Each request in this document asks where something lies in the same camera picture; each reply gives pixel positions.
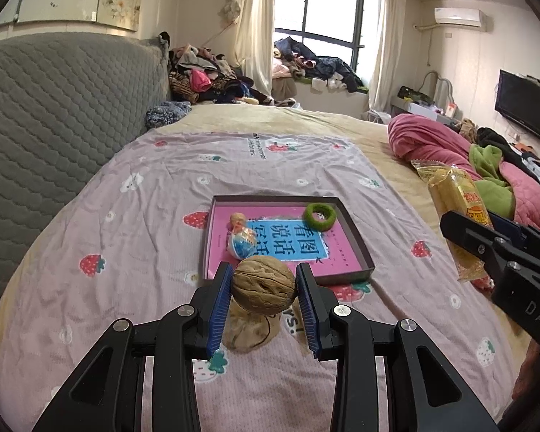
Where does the black cloth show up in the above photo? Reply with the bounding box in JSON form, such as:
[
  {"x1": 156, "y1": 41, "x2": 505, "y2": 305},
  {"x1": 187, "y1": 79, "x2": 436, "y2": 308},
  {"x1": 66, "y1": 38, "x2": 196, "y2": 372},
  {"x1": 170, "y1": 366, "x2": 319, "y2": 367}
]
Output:
[{"x1": 477, "y1": 127, "x2": 529, "y2": 169}]

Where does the pile of mixed clothes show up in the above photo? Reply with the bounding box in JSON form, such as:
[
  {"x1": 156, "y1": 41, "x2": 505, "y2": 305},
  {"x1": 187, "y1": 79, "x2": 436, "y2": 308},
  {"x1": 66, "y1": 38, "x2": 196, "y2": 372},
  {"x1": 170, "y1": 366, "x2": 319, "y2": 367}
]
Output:
[{"x1": 167, "y1": 31, "x2": 275, "y2": 105}]

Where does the long yellow snack packet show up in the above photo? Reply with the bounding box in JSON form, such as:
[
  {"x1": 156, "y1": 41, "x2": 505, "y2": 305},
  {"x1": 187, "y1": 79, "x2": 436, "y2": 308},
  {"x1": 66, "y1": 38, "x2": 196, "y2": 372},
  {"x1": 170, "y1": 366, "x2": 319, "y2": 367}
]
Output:
[{"x1": 409, "y1": 159, "x2": 493, "y2": 283}]

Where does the black green bag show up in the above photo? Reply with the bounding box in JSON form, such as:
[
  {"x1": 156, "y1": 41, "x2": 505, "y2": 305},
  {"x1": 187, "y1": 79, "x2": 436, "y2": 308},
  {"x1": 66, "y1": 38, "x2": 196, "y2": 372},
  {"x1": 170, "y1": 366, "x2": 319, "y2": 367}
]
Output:
[{"x1": 397, "y1": 85, "x2": 433, "y2": 102}]

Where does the grey quilted headboard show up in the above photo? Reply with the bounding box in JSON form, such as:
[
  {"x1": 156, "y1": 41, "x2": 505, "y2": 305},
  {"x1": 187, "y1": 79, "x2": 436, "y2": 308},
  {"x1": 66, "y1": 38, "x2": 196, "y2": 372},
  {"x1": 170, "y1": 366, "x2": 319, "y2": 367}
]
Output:
[{"x1": 0, "y1": 32, "x2": 171, "y2": 338}]

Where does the pink quilt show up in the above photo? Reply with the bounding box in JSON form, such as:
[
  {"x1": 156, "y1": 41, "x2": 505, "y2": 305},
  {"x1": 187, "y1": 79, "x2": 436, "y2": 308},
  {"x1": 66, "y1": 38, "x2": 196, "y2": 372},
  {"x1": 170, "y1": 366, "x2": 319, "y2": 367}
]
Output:
[{"x1": 387, "y1": 114, "x2": 540, "y2": 291}]

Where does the black television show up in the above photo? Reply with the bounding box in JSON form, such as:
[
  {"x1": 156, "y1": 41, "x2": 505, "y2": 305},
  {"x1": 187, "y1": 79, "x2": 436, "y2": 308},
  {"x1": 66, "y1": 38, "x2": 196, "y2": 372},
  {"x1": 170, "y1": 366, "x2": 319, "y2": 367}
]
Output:
[{"x1": 495, "y1": 69, "x2": 540, "y2": 142}]

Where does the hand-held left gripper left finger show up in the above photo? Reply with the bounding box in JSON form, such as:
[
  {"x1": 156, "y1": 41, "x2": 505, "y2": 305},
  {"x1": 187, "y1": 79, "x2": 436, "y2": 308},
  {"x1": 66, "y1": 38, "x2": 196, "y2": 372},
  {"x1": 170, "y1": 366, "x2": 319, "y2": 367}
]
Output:
[{"x1": 50, "y1": 262, "x2": 235, "y2": 432}]

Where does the pink strawberry print blanket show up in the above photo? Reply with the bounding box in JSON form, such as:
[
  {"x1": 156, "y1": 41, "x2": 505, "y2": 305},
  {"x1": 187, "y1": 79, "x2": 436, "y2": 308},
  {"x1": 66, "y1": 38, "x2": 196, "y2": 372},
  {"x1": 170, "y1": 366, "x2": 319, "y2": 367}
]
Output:
[{"x1": 0, "y1": 131, "x2": 529, "y2": 432}]

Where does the dark blue patterned pillow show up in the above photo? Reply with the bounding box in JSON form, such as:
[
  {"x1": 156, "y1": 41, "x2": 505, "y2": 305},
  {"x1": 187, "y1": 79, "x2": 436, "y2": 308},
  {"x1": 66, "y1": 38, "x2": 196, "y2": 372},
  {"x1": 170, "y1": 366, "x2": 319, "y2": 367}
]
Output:
[{"x1": 144, "y1": 101, "x2": 193, "y2": 129}]

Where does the pile of dark clothes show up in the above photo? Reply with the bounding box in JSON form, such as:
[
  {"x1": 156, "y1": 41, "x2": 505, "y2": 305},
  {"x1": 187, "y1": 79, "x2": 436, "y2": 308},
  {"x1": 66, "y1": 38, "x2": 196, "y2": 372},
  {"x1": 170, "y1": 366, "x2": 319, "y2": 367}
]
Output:
[{"x1": 272, "y1": 37, "x2": 365, "y2": 93}]

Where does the beige bed sheet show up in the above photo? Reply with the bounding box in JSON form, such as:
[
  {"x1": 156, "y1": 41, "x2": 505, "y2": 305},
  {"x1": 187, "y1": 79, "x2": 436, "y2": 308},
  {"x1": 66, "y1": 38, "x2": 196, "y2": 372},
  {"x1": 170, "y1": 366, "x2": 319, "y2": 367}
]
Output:
[{"x1": 0, "y1": 103, "x2": 538, "y2": 370}]

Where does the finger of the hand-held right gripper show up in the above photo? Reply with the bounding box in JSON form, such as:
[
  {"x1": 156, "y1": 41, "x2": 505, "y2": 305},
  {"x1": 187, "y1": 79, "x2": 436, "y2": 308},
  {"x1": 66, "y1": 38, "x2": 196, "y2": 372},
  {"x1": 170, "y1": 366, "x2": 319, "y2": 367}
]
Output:
[
  {"x1": 490, "y1": 213, "x2": 540, "y2": 257},
  {"x1": 440, "y1": 210, "x2": 538, "y2": 277}
]

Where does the black frame window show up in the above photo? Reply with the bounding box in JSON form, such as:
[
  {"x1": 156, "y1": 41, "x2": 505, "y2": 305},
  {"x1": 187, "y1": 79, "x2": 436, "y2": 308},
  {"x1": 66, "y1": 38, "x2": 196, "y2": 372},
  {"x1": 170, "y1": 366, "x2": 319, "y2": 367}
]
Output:
[{"x1": 274, "y1": 0, "x2": 370, "y2": 88}]

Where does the white air conditioner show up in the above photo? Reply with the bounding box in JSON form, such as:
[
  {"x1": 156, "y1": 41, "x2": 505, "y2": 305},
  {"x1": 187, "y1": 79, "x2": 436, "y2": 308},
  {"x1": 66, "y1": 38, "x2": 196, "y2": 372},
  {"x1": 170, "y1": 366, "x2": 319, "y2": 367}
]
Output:
[{"x1": 433, "y1": 6, "x2": 483, "y2": 28}]

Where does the person's right hand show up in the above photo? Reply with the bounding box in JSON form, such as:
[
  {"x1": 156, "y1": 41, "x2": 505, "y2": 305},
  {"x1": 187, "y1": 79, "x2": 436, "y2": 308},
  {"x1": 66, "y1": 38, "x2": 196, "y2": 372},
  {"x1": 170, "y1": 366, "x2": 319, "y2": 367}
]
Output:
[{"x1": 512, "y1": 337, "x2": 540, "y2": 401}]

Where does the cream curtain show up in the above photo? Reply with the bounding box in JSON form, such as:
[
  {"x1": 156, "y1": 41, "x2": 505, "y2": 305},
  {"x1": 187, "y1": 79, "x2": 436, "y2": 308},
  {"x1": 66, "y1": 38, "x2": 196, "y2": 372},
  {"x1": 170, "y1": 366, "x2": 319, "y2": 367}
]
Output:
[
  {"x1": 225, "y1": 0, "x2": 277, "y2": 100},
  {"x1": 368, "y1": 0, "x2": 408, "y2": 120}
]

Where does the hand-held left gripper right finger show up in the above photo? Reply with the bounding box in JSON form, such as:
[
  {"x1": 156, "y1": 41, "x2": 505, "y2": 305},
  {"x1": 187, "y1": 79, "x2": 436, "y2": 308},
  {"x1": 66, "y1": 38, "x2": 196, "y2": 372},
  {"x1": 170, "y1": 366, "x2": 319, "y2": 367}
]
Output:
[{"x1": 296, "y1": 263, "x2": 500, "y2": 432}]

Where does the green fleece cloth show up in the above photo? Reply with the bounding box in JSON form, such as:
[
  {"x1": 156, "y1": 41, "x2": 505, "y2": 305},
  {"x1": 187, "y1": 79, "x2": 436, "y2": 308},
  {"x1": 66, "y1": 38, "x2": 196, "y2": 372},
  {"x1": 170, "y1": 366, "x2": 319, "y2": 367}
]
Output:
[{"x1": 469, "y1": 144, "x2": 516, "y2": 219}]

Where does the green fuzzy scrunchie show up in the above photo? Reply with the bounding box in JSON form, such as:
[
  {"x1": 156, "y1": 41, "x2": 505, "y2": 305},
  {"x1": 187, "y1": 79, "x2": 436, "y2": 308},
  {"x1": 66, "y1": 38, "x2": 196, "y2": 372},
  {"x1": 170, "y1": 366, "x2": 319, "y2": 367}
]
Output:
[{"x1": 302, "y1": 203, "x2": 336, "y2": 234}]

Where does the dark shallow box pink bottom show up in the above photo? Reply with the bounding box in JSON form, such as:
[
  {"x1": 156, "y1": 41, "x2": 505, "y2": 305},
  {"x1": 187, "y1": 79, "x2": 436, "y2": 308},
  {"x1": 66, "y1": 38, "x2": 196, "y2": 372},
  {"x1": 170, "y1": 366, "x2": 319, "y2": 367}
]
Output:
[{"x1": 202, "y1": 195, "x2": 375, "y2": 286}]

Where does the beige scrunchie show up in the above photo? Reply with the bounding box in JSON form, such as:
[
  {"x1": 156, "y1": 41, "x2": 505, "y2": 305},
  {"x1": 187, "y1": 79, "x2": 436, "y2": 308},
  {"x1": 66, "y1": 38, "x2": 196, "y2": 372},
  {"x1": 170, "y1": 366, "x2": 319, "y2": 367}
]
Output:
[{"x1": 222, "y1": 299, "x2": 283, "y2": 354}]

